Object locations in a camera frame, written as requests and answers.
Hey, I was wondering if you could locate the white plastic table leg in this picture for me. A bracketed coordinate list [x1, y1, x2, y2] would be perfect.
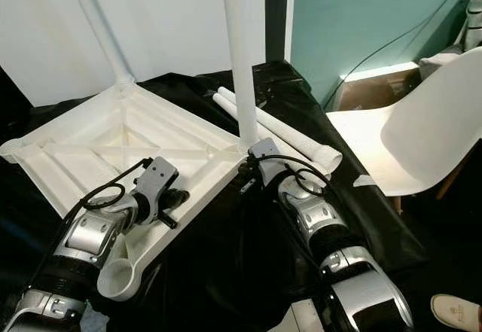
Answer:
[218, 85, 344, 172]
[219, 0, 261, 154]
[63, 0, 137, 90]
[212, 93, 331, 176]

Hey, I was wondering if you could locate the white plastic table top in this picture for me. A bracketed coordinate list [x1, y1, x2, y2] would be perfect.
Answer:
[0, 81, 247, 303]

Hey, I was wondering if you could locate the white tape piece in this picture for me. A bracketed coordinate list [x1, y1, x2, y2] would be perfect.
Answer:
[352, 175, 378, 190]

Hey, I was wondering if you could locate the brown cardboard box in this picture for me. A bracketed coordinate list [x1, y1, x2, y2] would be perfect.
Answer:
[329, 63, 423, 112]

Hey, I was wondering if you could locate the black plastic sheet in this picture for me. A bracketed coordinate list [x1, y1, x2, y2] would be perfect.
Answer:
[0, 61, 432, 332]

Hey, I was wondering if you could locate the white plastic chair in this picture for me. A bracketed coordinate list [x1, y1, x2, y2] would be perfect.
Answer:
[327, 49, 482, 197]

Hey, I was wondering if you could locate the grey cushion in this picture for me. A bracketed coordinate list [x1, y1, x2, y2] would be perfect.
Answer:
[418, 49, 471, 78]

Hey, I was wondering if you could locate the white shoe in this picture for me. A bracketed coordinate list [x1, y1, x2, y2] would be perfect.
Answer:
[431, 294, 482, 330]

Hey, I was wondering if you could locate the silver grey standing robot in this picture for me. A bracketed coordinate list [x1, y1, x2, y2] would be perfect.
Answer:
[462, 0, 482, 51]

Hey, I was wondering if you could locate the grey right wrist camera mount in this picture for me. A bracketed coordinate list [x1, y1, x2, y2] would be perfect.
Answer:
[249, 137, 284, 167]

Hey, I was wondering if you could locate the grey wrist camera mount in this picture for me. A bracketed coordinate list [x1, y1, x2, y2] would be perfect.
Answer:
[249, 137, 284, 167]
[139, 156, 181, 206]

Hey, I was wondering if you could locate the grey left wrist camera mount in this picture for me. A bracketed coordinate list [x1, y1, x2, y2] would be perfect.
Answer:
[139, 156, 181, 206]

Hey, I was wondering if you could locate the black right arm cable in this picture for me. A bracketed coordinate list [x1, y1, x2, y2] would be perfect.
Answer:
[270, 154, 330, 199]

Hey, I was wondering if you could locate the thin black wall cable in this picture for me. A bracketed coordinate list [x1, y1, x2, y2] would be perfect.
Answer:
[320, 0, 477, 112]

